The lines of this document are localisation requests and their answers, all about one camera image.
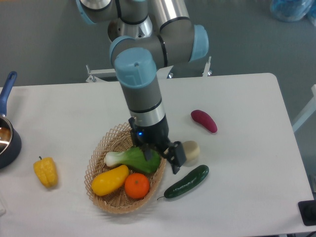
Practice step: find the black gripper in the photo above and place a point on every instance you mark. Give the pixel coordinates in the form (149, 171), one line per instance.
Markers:
(155, 137)

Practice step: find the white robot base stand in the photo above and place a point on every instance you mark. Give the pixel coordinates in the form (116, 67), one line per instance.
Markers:
(163, 73)

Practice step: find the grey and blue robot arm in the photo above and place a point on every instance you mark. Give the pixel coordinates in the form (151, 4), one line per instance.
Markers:
(150, 35)

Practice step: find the woven wicker basket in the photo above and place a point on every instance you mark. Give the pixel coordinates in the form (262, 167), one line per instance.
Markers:
(118, 139)

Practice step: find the green bok choy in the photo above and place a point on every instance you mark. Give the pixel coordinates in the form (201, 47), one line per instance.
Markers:
(134, 159)

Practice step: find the beige round potato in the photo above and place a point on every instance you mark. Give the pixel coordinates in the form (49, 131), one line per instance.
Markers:
(192, 150)

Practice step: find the dark green cucumber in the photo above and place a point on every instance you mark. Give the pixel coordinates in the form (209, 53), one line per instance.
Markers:
(187, 183)

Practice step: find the orange fruit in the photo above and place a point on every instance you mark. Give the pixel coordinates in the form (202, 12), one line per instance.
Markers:
(137, 186)

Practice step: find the purple sweet potato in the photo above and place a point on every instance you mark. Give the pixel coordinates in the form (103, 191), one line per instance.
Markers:
(205, 120)

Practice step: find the yellow bell pepper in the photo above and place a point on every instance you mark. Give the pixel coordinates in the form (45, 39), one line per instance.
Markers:
(46, 171)

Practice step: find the dark blue saucepan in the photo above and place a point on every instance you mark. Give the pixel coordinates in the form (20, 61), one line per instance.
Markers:
(10, 140)

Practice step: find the black device at table edge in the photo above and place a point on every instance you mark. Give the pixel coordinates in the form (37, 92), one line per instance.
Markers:
(308, 212)

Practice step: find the blue plastic bag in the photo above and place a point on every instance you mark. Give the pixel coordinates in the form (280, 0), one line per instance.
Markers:
(294, 10)

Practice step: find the white frame at right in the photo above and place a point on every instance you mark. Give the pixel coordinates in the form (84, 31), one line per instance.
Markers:
(306, 112)

